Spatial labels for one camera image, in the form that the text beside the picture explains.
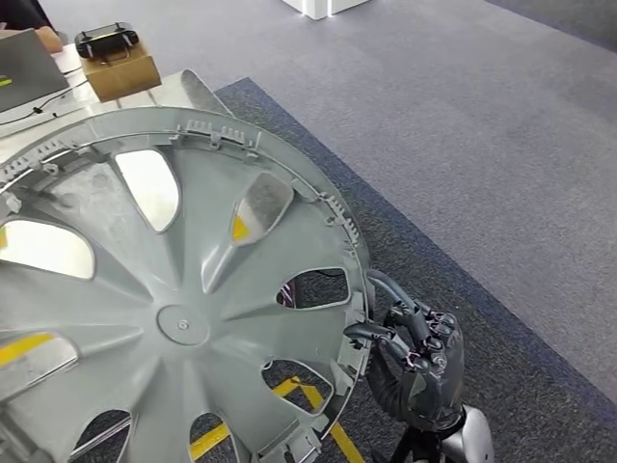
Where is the person's hand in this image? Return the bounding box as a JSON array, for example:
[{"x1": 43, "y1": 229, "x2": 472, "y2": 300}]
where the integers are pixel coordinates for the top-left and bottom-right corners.
[{"x1": 35, "y1": 25, "x2": 63, "y2": 54}]

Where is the grey plastic wheel cover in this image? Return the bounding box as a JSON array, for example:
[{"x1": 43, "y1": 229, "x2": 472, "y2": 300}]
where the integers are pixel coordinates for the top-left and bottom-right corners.
[{"x1": 0, "y1": 105, "x2": 376, "y2": 463}]

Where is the person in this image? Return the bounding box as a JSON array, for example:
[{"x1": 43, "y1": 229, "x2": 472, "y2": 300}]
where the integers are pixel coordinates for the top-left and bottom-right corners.
[{"x1": 0, "y1": 0, "x2": 54, "y2": 32}]

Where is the yellow floor tape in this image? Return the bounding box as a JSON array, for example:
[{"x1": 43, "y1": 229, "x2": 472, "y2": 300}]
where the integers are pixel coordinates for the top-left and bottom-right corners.
[{"x1": 190, "y1": 376, "x2": 367, "y2": 463}]

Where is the white lit display block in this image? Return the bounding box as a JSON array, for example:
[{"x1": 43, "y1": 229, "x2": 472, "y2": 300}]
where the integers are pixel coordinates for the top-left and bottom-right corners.
[{"x1": 281, "y1": 0, "x2": 371, "y2": 20}]

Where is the black remote controller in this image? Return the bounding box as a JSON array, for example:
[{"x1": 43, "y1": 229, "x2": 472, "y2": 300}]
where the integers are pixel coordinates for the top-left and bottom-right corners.
[{"x1": 74, "y1": 22, "x2": 140, "y2": 62}]

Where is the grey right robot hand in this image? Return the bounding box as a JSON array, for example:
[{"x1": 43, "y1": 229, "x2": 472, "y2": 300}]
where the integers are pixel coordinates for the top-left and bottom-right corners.
[{"x1": 344, "y1": 268, "x2": 466, "y2": 428}]

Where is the brown cardboard box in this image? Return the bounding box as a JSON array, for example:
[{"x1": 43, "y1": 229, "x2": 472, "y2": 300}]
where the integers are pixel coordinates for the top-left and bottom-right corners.
[{"x1": 79, "y1": 41, "x2": 162, "y2": 103}]

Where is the grey laptop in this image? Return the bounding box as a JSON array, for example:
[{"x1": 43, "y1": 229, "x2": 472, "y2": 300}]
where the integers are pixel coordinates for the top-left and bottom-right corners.
[{"x1": 0, "y1": 28, "x2": 70, "y2": 115}]

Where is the thin black laptop cable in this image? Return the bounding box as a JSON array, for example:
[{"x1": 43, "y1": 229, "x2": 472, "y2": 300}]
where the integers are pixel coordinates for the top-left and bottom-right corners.
[{"x1": 0, "y1": 67, "x2": 91, "y2": 125}]

